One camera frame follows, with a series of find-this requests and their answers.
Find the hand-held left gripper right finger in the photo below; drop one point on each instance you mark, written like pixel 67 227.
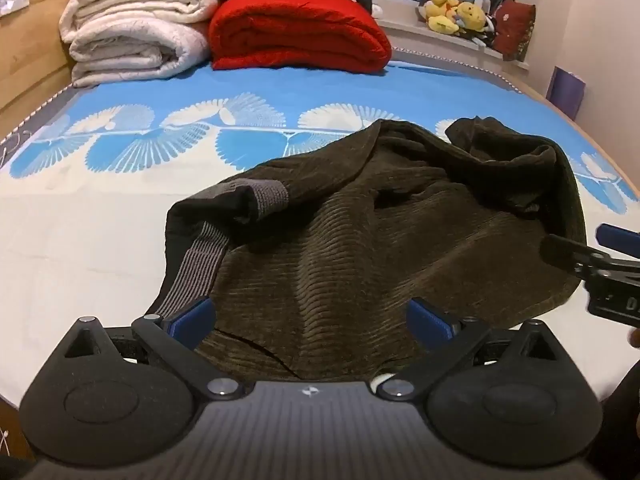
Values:
pixel 430 321

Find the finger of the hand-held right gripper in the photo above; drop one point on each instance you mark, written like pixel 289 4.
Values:
pixel 565 250
pixel 617 236

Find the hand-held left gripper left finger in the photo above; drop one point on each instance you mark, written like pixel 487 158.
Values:
pixel 192 322

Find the dark olive knit sweater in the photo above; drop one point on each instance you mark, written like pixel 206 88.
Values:
pixel 350 240

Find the blue white printed bedsheet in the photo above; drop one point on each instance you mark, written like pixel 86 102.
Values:
pixel 90 240

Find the purple box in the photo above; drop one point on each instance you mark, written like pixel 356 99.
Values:
pixel 565 92

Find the dark red cushion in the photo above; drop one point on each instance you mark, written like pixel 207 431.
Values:
pixel 515 27

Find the yellow plush toy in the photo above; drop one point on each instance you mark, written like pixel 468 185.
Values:
pixel 470 16
pixel 440 12

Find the white textured folded blanket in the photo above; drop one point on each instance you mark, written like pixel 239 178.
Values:
pixel 130 52

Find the red folded blanket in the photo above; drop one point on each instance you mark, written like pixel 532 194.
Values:
pixel 300 32

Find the cream folded blanket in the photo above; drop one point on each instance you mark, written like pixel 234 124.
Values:
pixel 135 2

